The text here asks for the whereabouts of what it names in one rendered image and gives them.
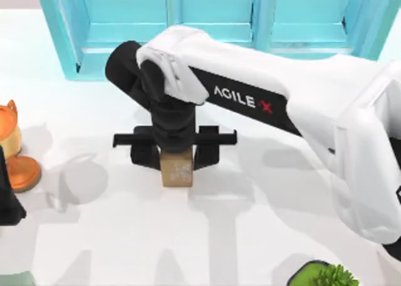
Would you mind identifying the tan cardboard box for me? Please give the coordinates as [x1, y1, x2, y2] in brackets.
[160, 149, 195, 188]

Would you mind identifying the light blue rack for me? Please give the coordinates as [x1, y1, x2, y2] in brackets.
[34, 0, 395, 82]

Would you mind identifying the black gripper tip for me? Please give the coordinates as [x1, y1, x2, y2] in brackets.
[0, 145, 27, 228]

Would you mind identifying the green plant pot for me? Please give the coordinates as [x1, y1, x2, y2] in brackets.
[287, 250, 362, 286]

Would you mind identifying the pale green block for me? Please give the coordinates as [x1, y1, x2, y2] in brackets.
[0, 262, 36, 286]

